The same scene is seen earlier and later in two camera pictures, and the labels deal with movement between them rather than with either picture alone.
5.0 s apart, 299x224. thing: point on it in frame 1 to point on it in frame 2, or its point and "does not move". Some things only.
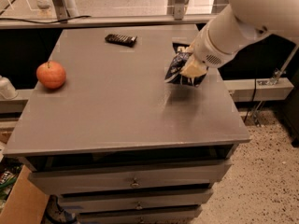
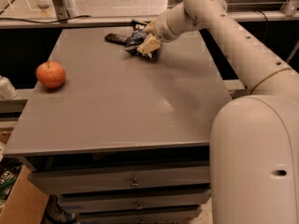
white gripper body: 207,50 to 163,28
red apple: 50,74 does not move
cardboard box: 26,202 does not move
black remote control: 121,39 does not move
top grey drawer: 128,176 does not move
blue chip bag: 173,73 to 136,38
